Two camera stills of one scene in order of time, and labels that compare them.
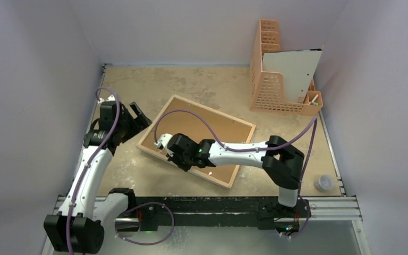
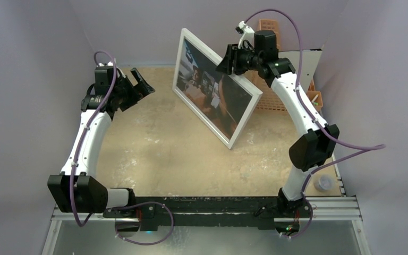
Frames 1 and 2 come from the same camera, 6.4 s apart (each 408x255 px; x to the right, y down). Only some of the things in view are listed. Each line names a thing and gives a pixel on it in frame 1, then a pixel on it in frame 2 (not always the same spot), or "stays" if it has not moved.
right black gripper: x=175 y=154 → x=232 y=60
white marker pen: x=312 y=102 stays
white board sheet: x=297 y=67 stays
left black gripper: x=138 y=124 → x=139 y=91
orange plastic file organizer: x=268 y=91 stays
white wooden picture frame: x=205 y=107 → x=256 y=93
